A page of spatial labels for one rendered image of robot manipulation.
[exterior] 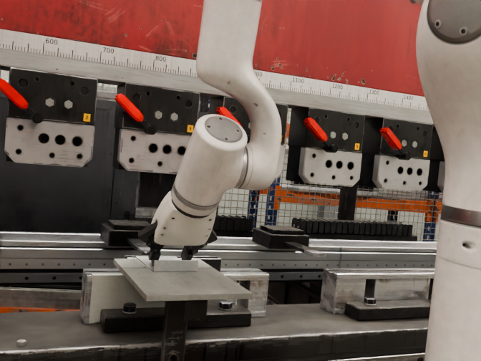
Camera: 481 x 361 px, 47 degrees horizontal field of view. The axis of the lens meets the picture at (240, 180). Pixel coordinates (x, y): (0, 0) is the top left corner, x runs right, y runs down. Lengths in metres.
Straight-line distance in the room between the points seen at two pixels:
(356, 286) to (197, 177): 0.62
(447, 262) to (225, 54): 0.47
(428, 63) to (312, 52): 0.75
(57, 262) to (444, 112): 1.03
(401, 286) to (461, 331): 0.91
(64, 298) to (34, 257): 1.67
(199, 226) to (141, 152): 0.20
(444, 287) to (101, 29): 0.77
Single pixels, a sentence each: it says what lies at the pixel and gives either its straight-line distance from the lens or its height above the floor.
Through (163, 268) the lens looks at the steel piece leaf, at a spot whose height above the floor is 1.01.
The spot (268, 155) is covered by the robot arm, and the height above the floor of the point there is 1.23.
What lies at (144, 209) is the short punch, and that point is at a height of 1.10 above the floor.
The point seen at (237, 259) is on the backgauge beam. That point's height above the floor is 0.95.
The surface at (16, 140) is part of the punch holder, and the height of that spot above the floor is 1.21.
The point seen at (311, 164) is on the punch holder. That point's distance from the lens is 1.22.
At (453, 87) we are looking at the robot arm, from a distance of 0.50.
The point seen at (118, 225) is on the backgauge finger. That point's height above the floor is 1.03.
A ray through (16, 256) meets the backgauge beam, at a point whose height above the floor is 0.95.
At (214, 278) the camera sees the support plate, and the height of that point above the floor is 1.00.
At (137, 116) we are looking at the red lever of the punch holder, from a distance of 1.04.
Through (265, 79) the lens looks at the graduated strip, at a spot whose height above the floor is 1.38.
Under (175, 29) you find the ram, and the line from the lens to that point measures 1.12.
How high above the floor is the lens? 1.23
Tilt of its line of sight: 3 degrees down
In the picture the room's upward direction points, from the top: 5 degrees clockwise
